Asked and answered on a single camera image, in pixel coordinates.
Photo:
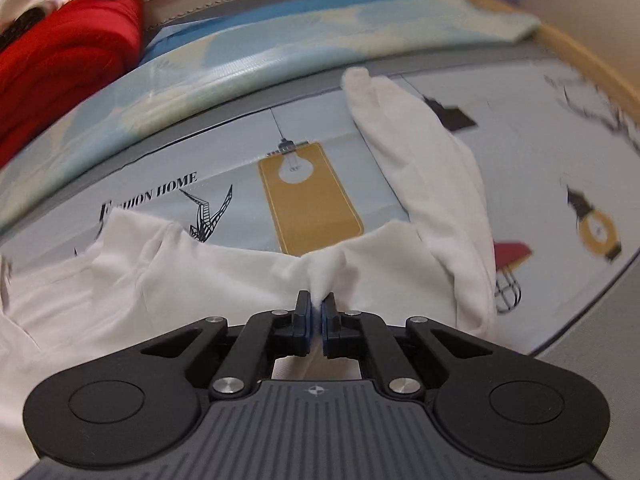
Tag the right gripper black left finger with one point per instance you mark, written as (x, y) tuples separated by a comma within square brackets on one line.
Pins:
[(140, 402)]

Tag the light blue patterned quilt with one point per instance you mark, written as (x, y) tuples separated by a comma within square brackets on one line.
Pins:
[(237, 61)]

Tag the grey printed bed sheet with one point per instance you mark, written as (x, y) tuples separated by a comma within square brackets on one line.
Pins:
[(284, 169)]

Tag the red folded blanket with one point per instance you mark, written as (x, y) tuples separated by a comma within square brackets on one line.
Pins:
[(67, 57)]

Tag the wooden bed frame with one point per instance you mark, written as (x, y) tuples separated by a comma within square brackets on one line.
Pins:
[(572, 52)]

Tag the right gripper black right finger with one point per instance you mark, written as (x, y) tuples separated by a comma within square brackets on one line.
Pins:
[(496, 405)]

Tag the white long-sleeve shirt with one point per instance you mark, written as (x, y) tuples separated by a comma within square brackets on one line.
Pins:
[(145, 276)]

